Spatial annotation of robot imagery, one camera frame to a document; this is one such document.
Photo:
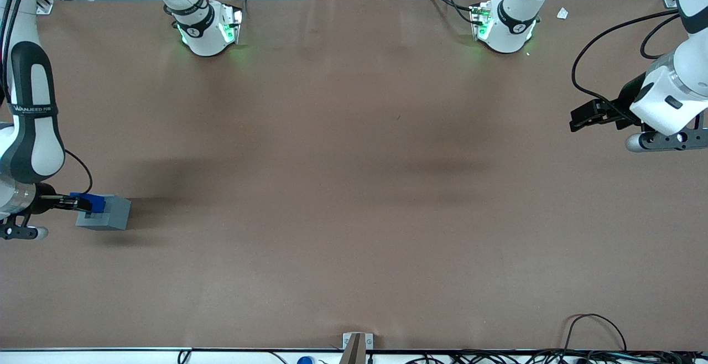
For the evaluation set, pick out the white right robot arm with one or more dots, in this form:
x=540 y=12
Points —
x=33 y=131

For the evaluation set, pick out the small white paper scrap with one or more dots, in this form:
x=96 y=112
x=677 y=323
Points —
x=562 y=14

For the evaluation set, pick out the small metal corner bracket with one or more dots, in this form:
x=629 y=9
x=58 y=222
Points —
x=670 y=0

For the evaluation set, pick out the gray square base block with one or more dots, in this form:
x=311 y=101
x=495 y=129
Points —
x=116 y=214

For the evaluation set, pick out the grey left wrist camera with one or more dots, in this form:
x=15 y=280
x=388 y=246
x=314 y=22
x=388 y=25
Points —
x=664 y=140

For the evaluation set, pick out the blue plastic part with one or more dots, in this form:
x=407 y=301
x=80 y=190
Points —
x=98 y=202

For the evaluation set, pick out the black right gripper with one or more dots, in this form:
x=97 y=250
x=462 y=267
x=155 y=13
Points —
x=42 y=204

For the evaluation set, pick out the brown table cover sheet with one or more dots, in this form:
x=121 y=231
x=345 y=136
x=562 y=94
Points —
x=354 y=214

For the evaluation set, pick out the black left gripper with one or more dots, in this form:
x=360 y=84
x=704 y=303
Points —
x=626 y=100

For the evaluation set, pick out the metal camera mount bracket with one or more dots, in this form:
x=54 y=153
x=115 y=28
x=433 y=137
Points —
x=357 y=347

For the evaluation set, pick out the blue round cap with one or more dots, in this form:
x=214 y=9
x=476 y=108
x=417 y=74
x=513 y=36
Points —
x=305 y=360

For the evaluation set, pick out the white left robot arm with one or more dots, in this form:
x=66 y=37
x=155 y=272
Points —
x=509 y=32

